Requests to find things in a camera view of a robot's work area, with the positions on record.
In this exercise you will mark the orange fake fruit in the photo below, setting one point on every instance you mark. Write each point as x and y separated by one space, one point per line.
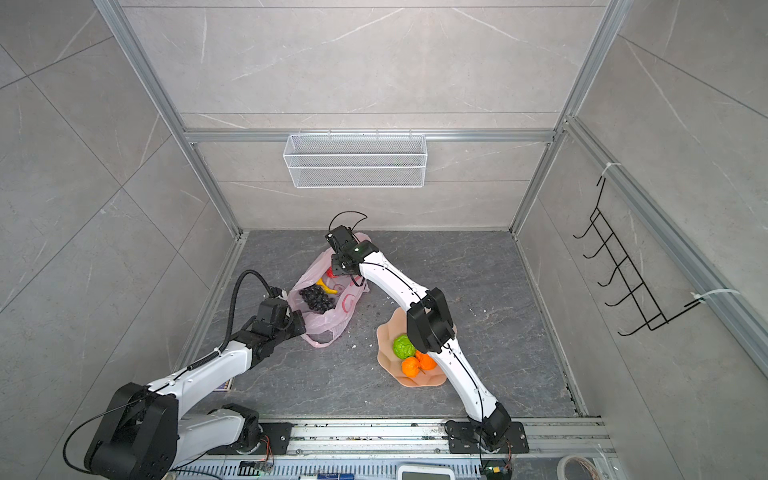
426 363
411 367

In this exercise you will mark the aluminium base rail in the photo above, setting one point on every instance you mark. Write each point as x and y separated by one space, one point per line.
426 439

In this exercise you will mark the pink plastic bag fruit print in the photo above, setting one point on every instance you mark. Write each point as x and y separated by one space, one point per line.
323 329

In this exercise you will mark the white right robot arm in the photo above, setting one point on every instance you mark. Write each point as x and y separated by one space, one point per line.
430 328

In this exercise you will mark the yellow fake banana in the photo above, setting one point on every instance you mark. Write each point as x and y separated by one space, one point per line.
325 288

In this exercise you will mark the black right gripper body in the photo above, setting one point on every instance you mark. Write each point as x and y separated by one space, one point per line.
337 265

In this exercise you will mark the black wire hook rack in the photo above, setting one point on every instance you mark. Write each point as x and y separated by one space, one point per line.
626 272

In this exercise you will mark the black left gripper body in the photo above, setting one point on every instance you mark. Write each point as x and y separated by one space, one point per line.
294 326

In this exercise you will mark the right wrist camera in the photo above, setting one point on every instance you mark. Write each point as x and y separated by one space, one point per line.
341 239

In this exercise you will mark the green fake fruit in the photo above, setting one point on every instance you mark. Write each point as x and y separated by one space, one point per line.
403 348

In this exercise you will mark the white device at bottom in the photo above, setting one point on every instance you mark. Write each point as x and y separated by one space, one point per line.
424 472

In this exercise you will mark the pink scalloped plate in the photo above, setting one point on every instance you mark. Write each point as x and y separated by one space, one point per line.
387 333

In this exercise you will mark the dark fake grapes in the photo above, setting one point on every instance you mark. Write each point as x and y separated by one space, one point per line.
317 300

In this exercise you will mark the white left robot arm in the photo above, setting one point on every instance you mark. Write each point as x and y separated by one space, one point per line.
149 429

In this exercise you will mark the white wire mesh basket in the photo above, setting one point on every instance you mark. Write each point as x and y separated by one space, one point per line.
361 160

